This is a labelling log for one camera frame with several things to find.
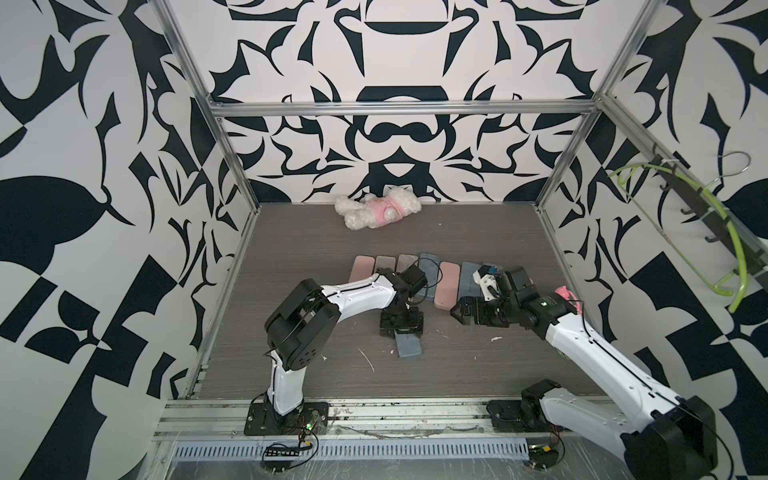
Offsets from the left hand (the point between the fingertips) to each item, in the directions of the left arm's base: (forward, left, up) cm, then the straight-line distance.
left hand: (410, 329), depth 87 cm
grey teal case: (-5, +1, +1) cm, 5 cm away
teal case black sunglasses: (+24, +6, 0) cm, 24 cm away
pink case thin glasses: (+12, -13, +1) cm, 17 cm away
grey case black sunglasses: (+6, -18, +21) cm, 28 cm away
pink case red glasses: (+22, +13, +1) cm, 25 cm away
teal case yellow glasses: (+24, -1, 0) cm, 24 cm away
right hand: (+1, -14, +10) cm, 17 cm away
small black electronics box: (-30, -28, -2) cm, 41 cm away
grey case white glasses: (+23, -8, 0) cm, 24 cm away
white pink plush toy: (+41, +10, +7) cm, 43 cm away
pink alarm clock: (+4, -43, +10) cm, 45 cm away
